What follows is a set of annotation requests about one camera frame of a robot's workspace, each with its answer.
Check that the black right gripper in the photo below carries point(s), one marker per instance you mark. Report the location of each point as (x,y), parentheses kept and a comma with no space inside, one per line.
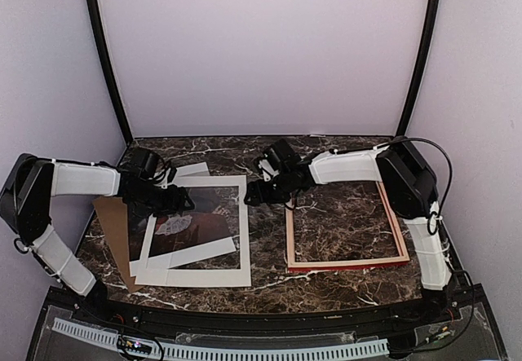
(259,195)

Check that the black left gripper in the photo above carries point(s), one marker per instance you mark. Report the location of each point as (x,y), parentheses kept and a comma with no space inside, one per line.
(174,202)

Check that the canyon photo print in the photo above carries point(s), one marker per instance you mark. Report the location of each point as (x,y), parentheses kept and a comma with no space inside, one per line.
(180,240)

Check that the clear glass pane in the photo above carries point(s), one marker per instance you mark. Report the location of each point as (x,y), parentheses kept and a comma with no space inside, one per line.
(229,206)

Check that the white photo mat board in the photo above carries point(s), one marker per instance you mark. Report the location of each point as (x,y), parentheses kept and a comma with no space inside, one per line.
(204,278)

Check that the red wooden picture frame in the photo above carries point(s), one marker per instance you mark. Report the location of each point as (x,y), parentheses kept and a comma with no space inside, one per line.
(401,259)

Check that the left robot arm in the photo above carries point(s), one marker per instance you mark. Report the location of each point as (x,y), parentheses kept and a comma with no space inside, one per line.
(33,183)

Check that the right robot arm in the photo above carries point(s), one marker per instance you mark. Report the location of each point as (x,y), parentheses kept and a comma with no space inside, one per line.
(408,180)

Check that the brown cardboard backing board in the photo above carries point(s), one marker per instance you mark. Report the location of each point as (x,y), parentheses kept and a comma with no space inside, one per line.
(112,214)

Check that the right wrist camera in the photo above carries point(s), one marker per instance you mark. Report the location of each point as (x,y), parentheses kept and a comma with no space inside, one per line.
(278,158)

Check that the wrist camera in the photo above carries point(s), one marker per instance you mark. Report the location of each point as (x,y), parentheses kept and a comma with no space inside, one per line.
(143,163)
(278,158)

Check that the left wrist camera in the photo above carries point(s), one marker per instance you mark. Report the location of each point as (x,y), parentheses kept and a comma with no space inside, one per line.
(143,163)

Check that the white slotted cable duct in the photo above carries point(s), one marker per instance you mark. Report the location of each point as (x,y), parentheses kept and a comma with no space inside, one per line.
(200,347)

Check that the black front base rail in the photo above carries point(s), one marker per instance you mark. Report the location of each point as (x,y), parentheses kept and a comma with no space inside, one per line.
(279,310)

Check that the black left enclosure post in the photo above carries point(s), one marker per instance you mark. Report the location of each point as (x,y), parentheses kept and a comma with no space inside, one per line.
(101,45)

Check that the black enclosure post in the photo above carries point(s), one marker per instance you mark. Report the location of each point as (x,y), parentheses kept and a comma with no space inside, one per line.
(419,67)
(101,45)

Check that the black right enclosure post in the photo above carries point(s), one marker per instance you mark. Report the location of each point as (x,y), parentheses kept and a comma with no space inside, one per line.
(419,67)

